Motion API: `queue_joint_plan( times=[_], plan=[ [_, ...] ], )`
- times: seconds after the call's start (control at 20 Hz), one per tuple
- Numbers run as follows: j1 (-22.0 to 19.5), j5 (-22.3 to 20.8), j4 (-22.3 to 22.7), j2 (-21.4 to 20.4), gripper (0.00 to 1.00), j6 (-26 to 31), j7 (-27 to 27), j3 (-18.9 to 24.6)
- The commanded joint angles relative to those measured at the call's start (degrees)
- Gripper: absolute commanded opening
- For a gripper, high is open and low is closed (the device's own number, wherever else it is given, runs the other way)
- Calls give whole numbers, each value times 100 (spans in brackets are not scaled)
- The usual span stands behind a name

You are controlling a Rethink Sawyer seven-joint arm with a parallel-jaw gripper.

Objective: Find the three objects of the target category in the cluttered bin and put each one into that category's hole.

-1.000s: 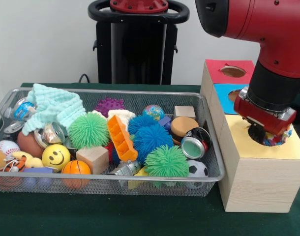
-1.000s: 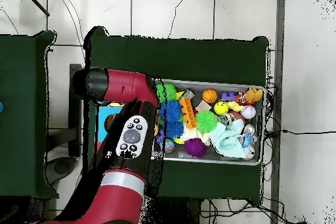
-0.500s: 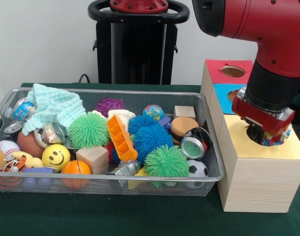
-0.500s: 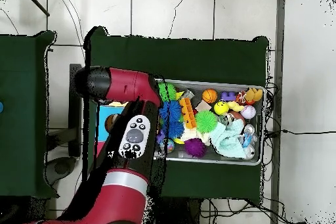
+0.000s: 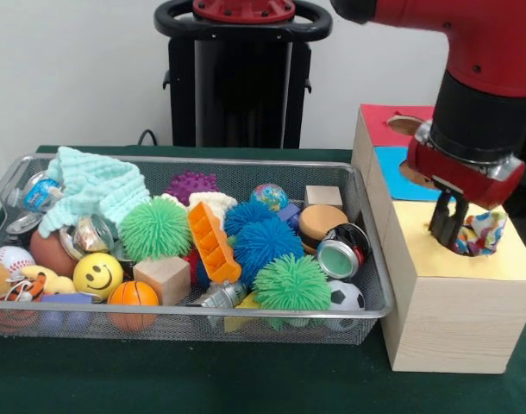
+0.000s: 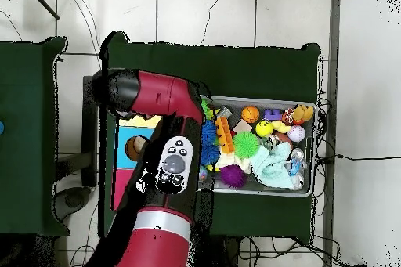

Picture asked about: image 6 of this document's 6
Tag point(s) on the light teal cloth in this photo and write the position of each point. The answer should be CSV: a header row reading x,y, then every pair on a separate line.
x,y
272,166

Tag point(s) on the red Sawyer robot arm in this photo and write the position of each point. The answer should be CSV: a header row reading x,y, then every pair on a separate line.
x,y
163,94

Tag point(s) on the wooden box with three holes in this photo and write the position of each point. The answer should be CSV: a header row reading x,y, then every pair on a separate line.
x,y
125,160

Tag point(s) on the shallow metal mesh bin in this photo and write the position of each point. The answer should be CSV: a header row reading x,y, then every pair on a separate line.
x,y
308,185

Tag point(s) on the blue spiky rubber ball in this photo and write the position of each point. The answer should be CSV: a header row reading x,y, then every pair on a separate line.
x,y
209,132

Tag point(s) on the green spiky rubber ball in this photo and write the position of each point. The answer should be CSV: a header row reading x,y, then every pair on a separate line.
x,y
246,144
206,108

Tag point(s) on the purple spiky ball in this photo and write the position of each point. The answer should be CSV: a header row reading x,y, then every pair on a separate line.
x,y
232,176

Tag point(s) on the yellow smiley face ball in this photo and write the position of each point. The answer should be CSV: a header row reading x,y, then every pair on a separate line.
x,y
263,128

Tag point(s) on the dark green table cloth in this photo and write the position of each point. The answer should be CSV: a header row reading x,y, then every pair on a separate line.
x,y
28,91
250,69

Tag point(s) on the white baseball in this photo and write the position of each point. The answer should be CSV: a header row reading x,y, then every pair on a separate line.
x,y
296,133

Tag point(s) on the black tripod leg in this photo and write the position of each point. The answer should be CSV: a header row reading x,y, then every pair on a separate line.
x,y
44,4

